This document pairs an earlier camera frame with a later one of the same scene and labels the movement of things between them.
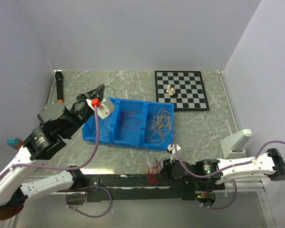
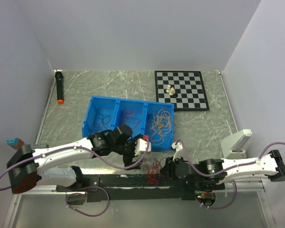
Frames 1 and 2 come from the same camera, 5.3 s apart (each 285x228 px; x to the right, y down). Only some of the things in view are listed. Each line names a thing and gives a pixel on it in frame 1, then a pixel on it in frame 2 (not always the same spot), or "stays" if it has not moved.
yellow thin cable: x=160 y=126 stays
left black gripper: x=90 y=94 → x=128 y=160
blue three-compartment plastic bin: x=134 y=122 stays
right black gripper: x=165 y=170 stays
